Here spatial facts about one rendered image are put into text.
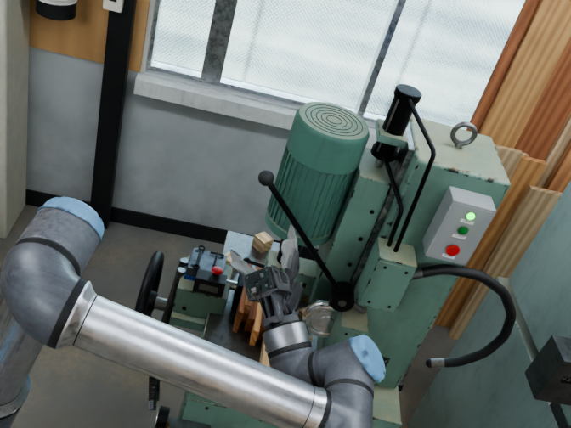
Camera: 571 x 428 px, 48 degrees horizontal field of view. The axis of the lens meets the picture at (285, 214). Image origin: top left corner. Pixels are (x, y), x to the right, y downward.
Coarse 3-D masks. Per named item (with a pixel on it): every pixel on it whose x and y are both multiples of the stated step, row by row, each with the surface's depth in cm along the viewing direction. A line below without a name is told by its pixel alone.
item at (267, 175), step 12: (264, 180) 136; (276, 192) 139; (288, 216) 142; (300, 228) 144; (312, 252) 147; (324, 264) 150; (336, 288) 153; (348, 288) 154; (336, 300) 153; (348, 300) 153; (360, 312) 157
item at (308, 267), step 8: (272, 256) 169; (264, 264) 171; (272, 264) 166; (280, 264) 167; (304, 264) 170; (312, 264) 170; (304, 272) 167; (312, 272) 168; (296, 280) 168; (304, 280) 167; (312, 280) 167
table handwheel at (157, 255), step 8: (152, 256) 175; (160, 256) 176; (152, 264) 171; (160, 264) 187; (152, 272) 170; (160, 272) 190; (144, 280) 168; (152, 280) 169; (160, 280) 192; (144, 288) 167; (152, 288) 181; (144, 296) 166; (152, 296) 178; (136, 304) 167; (144, 304) 166; (152, 304) 178; (160, 304) 179; (144, 312) 167
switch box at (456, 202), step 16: (448, 192) 138; (464, 192) 138; (448, 208) 135; (464, 208) 135; (480, 208) 135; (432, 224) 143; (448, 224) 137; (464, 224) 137; (480, 224) 137; (432, 240) 140; (448, 240) 140; (464, 240) 139; (432, 256) 143; (464, 256) 142
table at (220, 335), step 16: (240, 240) 198; (256, 256) 194; (176, 320) 170; (192, 320) 171; (208, 320) 168; (224, 320) 169; (208, 336) 164; (224, 336) 165; (240, 336) 166; (240, 352) 162; (256, 352) 163
